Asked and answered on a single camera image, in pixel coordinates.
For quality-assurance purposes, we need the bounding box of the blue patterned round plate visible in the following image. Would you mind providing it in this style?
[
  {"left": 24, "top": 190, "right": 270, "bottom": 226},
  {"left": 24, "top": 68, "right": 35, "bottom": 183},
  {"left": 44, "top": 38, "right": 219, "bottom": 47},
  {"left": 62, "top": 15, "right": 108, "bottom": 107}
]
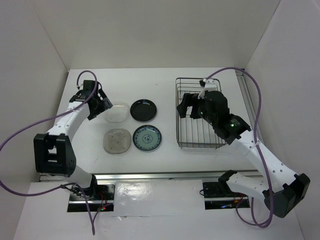
[{"left": 132, "top": 124, "right": 162, "bottom": 152}]

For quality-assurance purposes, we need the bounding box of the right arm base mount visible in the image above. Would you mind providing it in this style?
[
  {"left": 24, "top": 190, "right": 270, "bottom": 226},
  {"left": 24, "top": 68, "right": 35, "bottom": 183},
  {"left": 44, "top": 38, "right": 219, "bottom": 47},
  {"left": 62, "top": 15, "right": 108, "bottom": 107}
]
[{"left": 199, "top": 182, "right": 250, "bottom": 210}]

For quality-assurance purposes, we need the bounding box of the clear textured glass plate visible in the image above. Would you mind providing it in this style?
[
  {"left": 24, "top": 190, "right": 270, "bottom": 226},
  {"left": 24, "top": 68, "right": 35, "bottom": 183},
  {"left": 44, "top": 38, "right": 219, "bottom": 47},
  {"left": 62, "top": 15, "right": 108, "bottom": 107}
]
[{"left": 104, "top": 102, "right": 130, "bottom": 123}]

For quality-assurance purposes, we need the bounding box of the frosted square glass plate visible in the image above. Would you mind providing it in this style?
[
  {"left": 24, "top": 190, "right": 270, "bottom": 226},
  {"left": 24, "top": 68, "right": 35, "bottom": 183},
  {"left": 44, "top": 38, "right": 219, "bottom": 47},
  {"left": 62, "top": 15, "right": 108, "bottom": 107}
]
[{"left": 102, "top": 128, "right": 131, "bottom": 155}]

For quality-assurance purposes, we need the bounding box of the metal wire dish rack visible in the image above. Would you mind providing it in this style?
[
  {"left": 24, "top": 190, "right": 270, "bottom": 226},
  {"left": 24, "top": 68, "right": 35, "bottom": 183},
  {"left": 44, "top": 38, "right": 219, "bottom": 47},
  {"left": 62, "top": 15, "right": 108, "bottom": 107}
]
[{"left": 175, "top": 77, "right": 227, "bottom": 150}]

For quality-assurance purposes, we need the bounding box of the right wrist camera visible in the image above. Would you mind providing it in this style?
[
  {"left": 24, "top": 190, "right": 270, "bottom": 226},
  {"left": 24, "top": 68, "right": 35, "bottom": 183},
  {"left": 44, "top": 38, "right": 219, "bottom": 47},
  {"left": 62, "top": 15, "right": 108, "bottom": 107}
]
[{"left": 197, "top": 78, "right": 218, "bottom": 99}]

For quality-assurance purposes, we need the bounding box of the front aluminium rail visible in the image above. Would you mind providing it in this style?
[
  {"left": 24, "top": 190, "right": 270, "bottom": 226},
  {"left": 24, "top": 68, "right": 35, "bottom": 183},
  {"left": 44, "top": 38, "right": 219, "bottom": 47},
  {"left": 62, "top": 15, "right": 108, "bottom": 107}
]
[{"left": 38, "top": 170, "right": 261, "bottom": 182}]

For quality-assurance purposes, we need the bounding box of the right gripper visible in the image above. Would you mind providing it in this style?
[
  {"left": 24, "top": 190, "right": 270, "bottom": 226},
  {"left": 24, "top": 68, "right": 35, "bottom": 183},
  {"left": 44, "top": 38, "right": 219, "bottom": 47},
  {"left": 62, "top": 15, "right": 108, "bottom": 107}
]
[{"left": 176, "top": 92, "right": 216, "bottom": 126}]

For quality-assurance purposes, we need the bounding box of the black round plate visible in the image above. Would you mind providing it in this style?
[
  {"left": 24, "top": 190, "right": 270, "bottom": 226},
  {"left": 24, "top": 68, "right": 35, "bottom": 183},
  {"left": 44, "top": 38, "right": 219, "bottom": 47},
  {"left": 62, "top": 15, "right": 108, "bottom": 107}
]
[{"left": 130, "top": 99, "right": 157, "bottom": 122}]

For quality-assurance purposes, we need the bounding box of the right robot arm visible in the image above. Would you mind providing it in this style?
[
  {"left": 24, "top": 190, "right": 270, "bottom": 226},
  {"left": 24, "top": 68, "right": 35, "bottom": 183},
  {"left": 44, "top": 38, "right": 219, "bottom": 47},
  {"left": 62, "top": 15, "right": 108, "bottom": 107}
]
[{"left": 176, "top": 90, "right": 311, "bottom": 218}]

